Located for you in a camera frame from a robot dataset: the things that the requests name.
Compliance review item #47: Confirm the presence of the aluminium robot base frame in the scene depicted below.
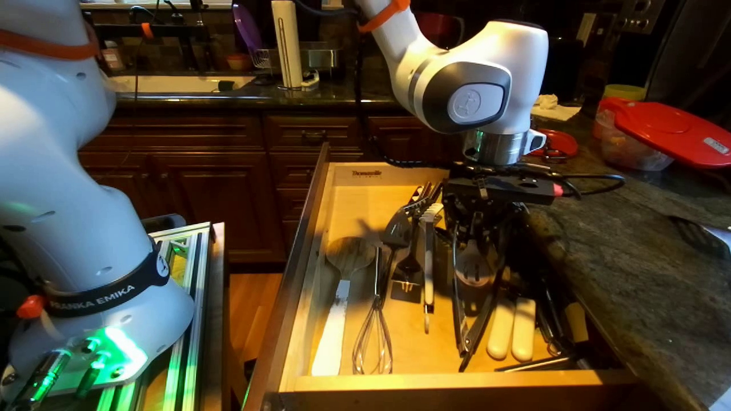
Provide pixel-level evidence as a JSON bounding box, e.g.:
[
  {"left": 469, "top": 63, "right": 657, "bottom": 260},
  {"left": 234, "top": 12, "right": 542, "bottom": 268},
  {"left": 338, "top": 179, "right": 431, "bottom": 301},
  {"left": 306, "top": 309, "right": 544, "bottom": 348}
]
[{"left": 0, "top": 220, "right": 229, "bottom": 411}]

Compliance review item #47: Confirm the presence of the open wooden drawer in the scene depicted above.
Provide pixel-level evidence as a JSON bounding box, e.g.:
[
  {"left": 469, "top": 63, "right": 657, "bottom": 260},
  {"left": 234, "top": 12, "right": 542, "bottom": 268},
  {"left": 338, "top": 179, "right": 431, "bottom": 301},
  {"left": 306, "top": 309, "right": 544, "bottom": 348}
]
[{"left": 242, "top": 155, "right": 639, "bottom": 411}]

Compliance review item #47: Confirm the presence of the metal whisk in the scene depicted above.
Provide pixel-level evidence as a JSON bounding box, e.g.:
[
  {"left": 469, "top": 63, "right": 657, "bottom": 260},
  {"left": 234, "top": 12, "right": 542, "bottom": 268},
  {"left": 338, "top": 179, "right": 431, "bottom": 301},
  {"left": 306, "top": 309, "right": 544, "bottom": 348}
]
[{"left": 352, "top": 247, "right": 392, "bottom": 375}]

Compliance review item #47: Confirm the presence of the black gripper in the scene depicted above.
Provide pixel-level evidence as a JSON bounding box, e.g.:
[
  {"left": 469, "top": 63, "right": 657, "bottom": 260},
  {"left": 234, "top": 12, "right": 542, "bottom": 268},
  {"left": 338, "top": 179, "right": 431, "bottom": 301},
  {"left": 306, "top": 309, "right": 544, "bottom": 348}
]
[{"left": 440, "top": 163, "right": 565, "bottom": 307}]

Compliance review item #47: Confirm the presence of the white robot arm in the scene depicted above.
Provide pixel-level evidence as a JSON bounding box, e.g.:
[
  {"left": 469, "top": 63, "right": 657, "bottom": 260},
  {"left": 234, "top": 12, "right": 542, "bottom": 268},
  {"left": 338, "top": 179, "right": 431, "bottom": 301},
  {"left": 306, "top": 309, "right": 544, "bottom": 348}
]
[{"left": 0, "top": 0, "right": 549, "bottom": 381}]

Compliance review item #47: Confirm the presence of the wooden slotted spoon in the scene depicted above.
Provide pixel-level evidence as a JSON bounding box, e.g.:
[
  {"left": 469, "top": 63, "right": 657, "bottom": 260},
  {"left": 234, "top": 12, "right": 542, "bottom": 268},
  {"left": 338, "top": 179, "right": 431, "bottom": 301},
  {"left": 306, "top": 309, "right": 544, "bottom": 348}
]
[{"left": 452, "top": 252, "right": 496, "bottom": 373}]

